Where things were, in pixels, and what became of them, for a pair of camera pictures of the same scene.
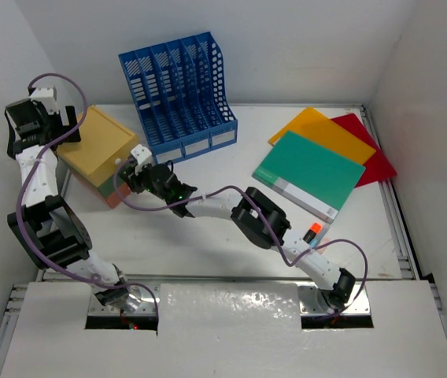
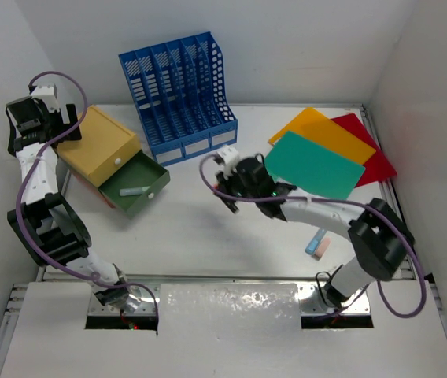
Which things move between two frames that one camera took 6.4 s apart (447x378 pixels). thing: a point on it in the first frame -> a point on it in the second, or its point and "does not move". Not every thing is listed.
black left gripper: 70,136 does not move
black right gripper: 134,178 -> 224,179
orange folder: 312,125 does not move
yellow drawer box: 104,146 does not move
